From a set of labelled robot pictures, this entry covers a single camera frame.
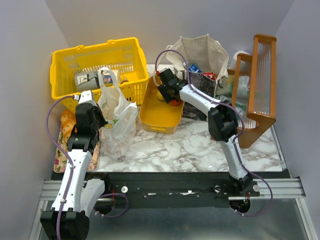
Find yellow plastic tray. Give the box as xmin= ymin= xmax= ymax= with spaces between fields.
xmin=139 ymin=77 xmax=184 ymax=134

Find floral placemat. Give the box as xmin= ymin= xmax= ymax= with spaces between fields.
xmin=53 ymin=127 xmax=100 ymax=173

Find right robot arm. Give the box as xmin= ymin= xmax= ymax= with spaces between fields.
xmin=155 ymin=68 xmax=253 ymax=195

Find wooden rack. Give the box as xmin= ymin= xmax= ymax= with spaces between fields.
xmin=232 ymin=34 xmax=277 ymax=149

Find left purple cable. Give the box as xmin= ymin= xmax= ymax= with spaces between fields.
xmin=46 ymin=94 xmax=81 ymax=240

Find red snack bag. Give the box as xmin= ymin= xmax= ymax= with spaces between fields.
xmin=201 ymin=72 xmax=218 ymax=81

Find green snack bag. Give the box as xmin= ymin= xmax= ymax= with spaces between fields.
xmin=216 ymin=74 xmax=235 ymax=97

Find baguette bread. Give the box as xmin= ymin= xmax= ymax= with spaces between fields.
xmin=60 ymin=109 xmax=76 ymax=144

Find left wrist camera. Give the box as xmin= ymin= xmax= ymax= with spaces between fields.
xmin=72 ymin=90 xmax=97 ymax=112

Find purple cable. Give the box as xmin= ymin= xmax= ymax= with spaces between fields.
xmin=154 ymin=49 xmax=273 ymax=217
xmin=46 ymin=94 xmax=81 ymax=240

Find beige canvas tote bag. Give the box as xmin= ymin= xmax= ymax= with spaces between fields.
xmin=165 ymin=34 xmax=230 ymax=123

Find yellow shopping basket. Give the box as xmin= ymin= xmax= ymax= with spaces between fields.
xmin=50 ymin=37 xmax=149 ymax=106

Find milk carton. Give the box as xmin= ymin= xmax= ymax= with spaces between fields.
xmin=101 ymin=70 xmax=121 ymax=85

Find yellow lemon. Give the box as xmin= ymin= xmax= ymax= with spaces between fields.
xmin=156 ymin=91 xmax=165 ymax=102

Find grey box package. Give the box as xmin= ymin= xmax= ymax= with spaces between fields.
xmin=74 ymin=71 xmax=100 ymax=92

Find small orange pumpkin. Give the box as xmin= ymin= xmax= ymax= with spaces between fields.
xmin=169 ymin=99 xmax=182 ymax=106

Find white plastic grocery bag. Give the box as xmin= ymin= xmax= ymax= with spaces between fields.
xmin=97 ymin=67 xmax=139 ymax=159

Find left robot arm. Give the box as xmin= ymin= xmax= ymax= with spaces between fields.
xmin=40 ymin=103 xmax=107 ymax=240

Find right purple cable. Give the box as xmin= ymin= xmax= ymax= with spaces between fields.
xmin=154 ymin=49 xmax=273 ymax=217

